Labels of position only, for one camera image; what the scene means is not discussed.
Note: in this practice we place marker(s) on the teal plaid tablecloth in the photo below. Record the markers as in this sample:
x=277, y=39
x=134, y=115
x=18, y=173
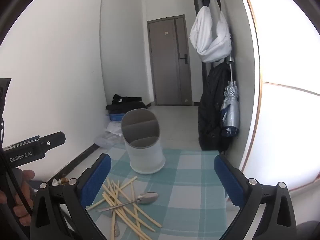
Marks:
x=187, y=180

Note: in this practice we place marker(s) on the silver folded umbrella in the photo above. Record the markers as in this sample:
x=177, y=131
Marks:
x=230, y=110

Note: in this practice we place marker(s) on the white grey utensil holder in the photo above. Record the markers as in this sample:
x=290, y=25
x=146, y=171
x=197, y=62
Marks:
x=145, y=157

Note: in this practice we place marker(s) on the pile of bamboo chopsticks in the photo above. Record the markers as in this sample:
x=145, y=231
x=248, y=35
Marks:
x=126, y=216

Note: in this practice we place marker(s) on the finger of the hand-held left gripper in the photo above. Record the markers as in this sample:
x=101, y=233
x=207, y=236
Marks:
x=53, y=141

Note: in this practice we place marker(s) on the black clothing heap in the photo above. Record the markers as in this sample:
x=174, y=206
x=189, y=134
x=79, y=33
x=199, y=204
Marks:
x=125, y=105

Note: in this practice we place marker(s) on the white crumpled cloth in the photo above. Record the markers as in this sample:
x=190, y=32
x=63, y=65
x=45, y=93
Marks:
x=55, y=182

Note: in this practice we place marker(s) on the metal spoon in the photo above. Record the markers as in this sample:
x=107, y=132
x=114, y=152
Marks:
x=147, y=197

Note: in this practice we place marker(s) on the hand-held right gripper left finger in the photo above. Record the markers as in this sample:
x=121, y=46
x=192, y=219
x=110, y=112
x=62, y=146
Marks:
x=96, y=180

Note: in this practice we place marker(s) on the blue cardboard box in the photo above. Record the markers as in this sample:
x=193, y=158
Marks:
x=116, y=117

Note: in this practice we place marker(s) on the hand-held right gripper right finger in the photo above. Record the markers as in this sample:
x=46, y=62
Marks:
x=228, y=180

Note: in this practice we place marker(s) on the grey door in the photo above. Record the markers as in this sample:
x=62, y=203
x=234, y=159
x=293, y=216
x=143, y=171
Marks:
x=167, y=67

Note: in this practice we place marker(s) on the white plastic bag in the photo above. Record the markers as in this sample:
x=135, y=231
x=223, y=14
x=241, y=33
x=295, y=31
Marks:
x=115, y=128

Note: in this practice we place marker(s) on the white hanging bag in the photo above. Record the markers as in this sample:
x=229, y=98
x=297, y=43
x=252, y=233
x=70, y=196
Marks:
x=212, y=47

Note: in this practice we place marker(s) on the white panel with brown edge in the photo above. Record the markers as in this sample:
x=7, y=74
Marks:
x=287, y=42

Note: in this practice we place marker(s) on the person's left hand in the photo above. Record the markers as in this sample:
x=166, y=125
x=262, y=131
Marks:
x=25, y=195

